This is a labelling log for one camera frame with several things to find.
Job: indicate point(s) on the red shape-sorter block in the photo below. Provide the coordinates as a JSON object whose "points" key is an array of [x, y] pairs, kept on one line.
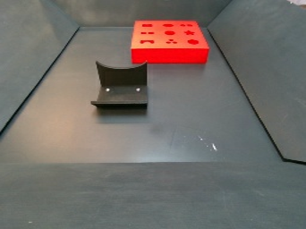
{"points": [[169, 42]]}

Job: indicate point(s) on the black curved holder bracket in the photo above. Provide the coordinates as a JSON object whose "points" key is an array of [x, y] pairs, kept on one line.
{"points": [[122, 80]]}

